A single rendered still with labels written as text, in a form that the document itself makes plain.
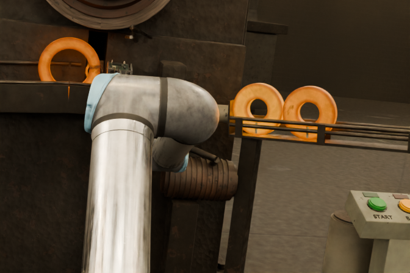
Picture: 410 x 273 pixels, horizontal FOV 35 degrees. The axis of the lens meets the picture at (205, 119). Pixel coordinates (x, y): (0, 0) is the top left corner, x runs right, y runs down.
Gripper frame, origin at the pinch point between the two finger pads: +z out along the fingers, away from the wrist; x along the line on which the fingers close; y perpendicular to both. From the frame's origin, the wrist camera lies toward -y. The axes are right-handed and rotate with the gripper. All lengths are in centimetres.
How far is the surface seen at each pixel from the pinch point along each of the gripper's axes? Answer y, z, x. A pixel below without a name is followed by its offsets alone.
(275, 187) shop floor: -117, 115, -108
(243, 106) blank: 1.2, -18.5, -37.1
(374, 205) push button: 10, -78, -53
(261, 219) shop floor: -99, 61, -83
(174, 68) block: 5.2, -4.5, -17.2
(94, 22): 15.6, -0.3, 8.2
